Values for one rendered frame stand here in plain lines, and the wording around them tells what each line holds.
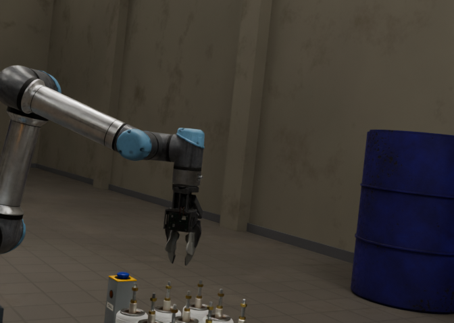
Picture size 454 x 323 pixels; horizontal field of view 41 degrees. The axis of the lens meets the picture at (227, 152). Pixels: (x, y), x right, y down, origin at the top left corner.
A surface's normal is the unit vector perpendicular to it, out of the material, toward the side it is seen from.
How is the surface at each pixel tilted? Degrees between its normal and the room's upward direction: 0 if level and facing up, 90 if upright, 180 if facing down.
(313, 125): 90
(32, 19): 90
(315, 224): 90
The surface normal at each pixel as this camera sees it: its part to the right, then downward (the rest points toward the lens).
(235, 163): -0.83, -0.08
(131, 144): -0.20, 0.00
